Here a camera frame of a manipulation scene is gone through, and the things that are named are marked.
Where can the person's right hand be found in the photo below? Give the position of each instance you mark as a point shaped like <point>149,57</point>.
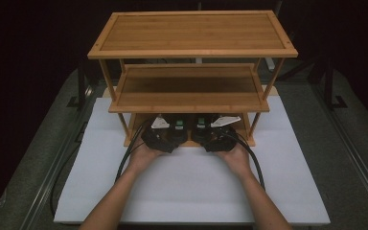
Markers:
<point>234,161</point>

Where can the white foam board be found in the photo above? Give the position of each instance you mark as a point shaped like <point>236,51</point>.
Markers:
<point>185,198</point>

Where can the wooden three-tier shelf rack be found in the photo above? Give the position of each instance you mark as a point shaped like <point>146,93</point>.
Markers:
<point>191,32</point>

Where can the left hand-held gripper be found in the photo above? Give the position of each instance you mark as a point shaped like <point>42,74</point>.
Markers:
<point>158,139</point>

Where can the black sandal with blue buckle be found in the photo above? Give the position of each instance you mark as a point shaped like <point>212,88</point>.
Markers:
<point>179,129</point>

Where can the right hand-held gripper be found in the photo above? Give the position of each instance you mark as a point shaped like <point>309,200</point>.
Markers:
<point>220,140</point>

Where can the black metal stand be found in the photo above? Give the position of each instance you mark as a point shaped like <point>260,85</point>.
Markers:
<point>81,86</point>
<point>330,86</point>

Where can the person's left hand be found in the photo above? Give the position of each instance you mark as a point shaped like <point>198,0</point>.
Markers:
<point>143,156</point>

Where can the metal floor rail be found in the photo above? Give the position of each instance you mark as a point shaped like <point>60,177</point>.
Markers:
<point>49,179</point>
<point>351,153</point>

